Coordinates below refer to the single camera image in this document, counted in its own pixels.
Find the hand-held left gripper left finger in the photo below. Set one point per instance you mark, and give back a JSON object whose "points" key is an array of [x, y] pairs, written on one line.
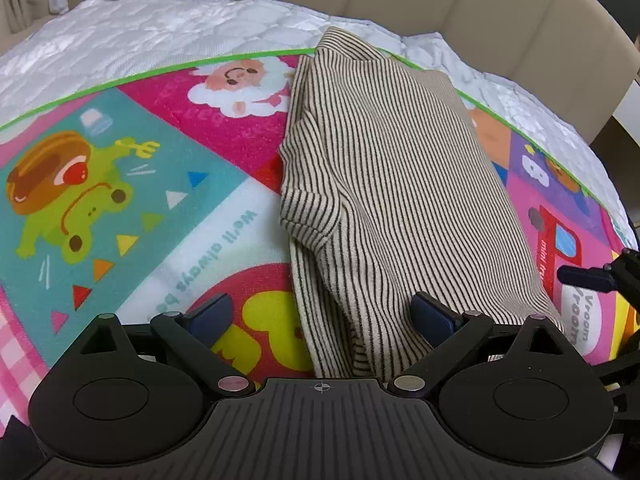
{"points": [[212, 313]]}

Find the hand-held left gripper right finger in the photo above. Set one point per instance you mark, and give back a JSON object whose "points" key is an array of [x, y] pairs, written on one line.
{"points": [[431, 319]]}

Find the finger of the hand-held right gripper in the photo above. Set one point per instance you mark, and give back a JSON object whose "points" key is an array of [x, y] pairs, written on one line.
{"points": [[586, 277]]}

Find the beige striped knit garment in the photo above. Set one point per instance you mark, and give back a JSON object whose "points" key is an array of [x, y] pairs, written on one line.
{"points": [[395, 220]]}

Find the colourful cartoon play mat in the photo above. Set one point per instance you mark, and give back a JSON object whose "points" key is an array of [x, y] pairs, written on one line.
{"points": [[165, 200]]}

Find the white quilted mattress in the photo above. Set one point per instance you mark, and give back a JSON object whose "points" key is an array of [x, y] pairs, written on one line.
{"points": [[210, 25]]}

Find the beige padded headboard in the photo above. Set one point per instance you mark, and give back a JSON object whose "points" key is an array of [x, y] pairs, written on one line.
{"points": [[450, 5]]}

